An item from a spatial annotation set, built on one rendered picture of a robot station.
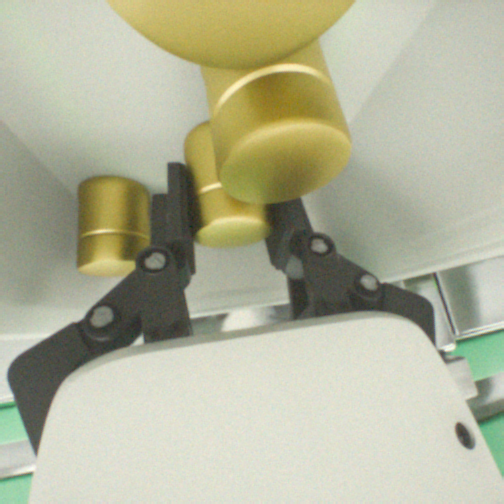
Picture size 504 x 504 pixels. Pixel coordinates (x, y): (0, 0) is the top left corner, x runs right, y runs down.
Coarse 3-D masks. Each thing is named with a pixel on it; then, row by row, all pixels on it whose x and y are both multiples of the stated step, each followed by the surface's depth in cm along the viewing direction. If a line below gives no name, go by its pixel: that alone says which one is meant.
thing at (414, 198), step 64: (0, 0) 5; (64, 0) 5; (384, 0) 6; (448, 0) 6; (0, 64) 6; (64, 64) 7; (128, 64) 7; (192, 64) 7; (384, 64) 8; (448, 64) 7; (0, 128) 8; (64, 128) 9; (128, 128) 9; (192, 128) 10; (384, 128) 9; (448, 128) 7; (0, 192) 8; (64, 192) 12; (320, 192) 15; (384, 192) 10; (448, 192) 8; (0, 256) 8; (64, 256) 12; (256, 256) 16; (384, 256) 11; (448, 256) 8; (0, 320) 8; (64, 320) 12
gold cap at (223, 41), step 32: (128, 0) 2; (160, 0) 3; (192, 0) 3; (224, 0) 3; (256, 0) 3; (288, 0) 3; (320, 0) 3; (352, 0) 3; (160, 32) 3; (192, 32) 3; (224, 32) 3; (256, 32) 3; (288, 32) 3; (320, 32) 3; (224, 64) 3; (256, 64) 3
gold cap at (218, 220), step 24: (192, 144) 10; (192, 168) 10; (192, 192) 9; (216, 192) 9; (192, 216) 9; (216, 216) 9; (240, 216) 9; (264, 216) 9; (216, 240) 10; (240, 240) 11
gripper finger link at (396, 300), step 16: (384, 288) 9; (400, 288) 9; (352, 304) 9; (368, 304) 9; (384, 304) 9; (400, 304) 9; (416, 304) 9; (416, 320) 8; (432, 320) 8; (432, 336) 8
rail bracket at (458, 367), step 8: (448, 360) 12; (456, 360) 12; (464, 360) 13; (448, 368) 12; (456, 368) 12; (464, 368) 12; (456, 376) 12; (464, 376) 12; (456, 384) 12; (464, 384) 12; (472, 384) 12; (464, 392) 12; (472, 392) 12
